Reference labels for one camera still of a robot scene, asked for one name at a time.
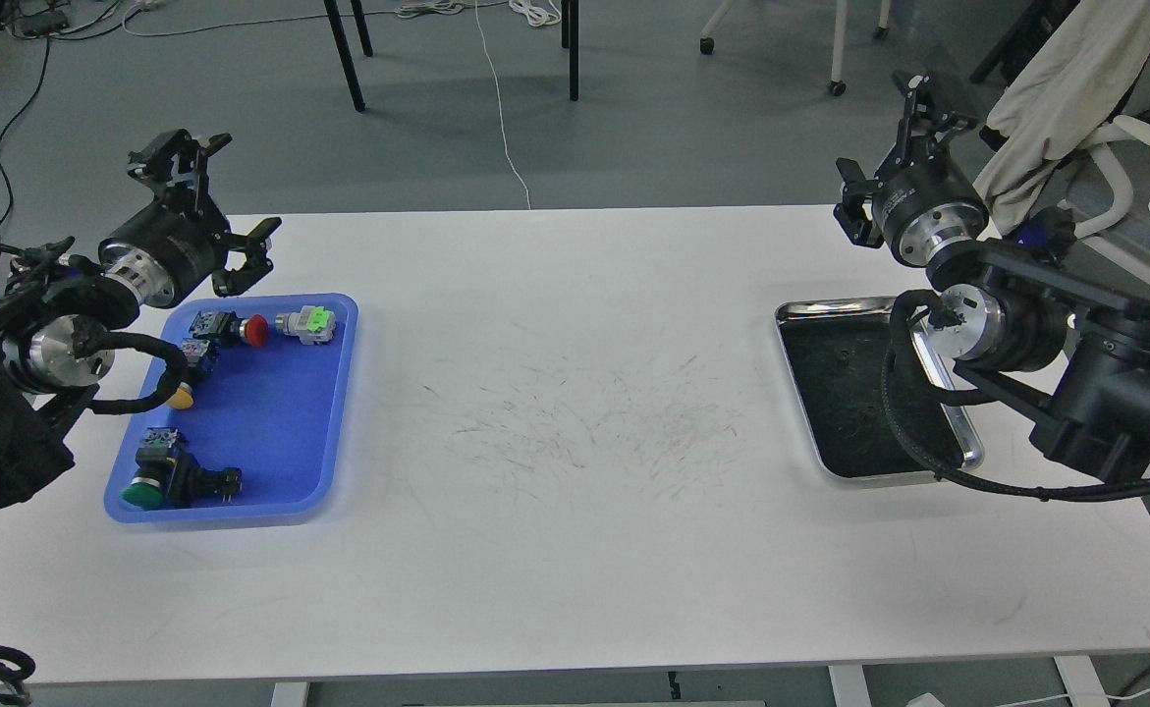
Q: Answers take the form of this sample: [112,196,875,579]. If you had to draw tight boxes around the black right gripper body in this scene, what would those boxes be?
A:
[871,162,989,268]

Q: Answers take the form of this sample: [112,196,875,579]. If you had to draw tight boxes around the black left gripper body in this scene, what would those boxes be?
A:
[99,200,230,308]

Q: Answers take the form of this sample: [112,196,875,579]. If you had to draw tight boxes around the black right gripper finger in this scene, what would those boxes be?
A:
[892,71,978,172]
[834,157,884,249]

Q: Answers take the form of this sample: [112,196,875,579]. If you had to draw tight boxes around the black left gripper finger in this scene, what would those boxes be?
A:
[127,129,233,213]
[210,218,283,299]

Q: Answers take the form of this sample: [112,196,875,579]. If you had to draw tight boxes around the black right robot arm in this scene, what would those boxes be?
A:
[834,71,1150,504]

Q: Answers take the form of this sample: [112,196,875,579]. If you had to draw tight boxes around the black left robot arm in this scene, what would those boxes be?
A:
[0,129,279,509]

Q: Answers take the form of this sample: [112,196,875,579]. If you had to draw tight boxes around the white caster chair legs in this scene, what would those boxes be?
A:
[697,1,854,98]

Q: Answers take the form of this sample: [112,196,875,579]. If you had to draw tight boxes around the beige cloth on chair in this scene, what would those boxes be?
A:
[973,1,1150,236]

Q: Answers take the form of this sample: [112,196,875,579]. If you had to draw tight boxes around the steel tray with black mat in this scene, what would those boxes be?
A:
[775,297,986,487]

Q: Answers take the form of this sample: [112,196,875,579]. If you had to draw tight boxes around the blue plastic tray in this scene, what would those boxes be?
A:
[104,294,358,527]

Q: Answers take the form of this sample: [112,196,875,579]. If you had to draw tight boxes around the black table legs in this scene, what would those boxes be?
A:
[319,1,549,118]

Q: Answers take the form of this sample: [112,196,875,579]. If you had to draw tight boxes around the red push button switch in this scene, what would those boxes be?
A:
[187,310,269,348]

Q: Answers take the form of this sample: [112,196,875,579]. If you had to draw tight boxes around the yellow push button switch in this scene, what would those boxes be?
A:
[164,339,220,410]

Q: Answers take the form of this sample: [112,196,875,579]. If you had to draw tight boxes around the green grey switch part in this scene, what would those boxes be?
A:
[274,305,337,346]

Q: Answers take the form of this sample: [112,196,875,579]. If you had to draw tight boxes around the green push button switch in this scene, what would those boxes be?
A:
[120,428,185,512]

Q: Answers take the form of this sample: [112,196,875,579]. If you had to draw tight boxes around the black switch contact block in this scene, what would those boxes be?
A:
[166,454,243,509]

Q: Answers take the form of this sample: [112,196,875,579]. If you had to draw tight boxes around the white floor cable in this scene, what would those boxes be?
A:
[474,0,532,210]

